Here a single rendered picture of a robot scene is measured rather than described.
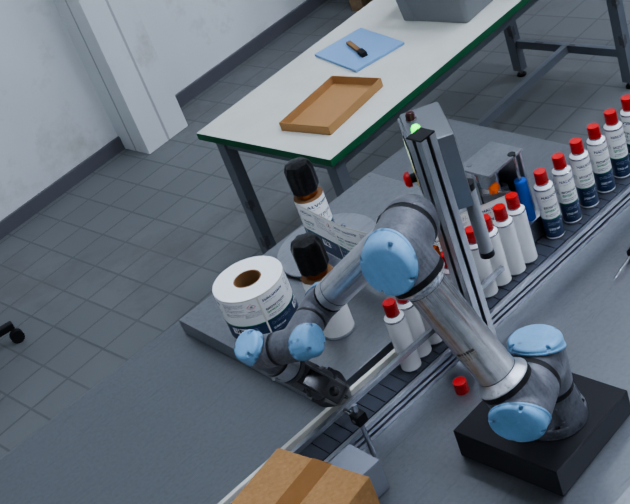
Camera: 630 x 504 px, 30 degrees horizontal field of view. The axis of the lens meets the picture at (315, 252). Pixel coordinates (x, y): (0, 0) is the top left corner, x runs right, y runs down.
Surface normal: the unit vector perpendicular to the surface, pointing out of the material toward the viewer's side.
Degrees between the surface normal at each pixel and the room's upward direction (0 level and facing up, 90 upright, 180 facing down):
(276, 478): 0
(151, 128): 90
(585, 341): 0
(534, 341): 9
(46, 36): 90
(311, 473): 0
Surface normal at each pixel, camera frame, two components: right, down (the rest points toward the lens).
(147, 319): -0.31, -0.79
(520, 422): -0.29, 0.68
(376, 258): -0.44, 0.49
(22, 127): 0.69, 0.19
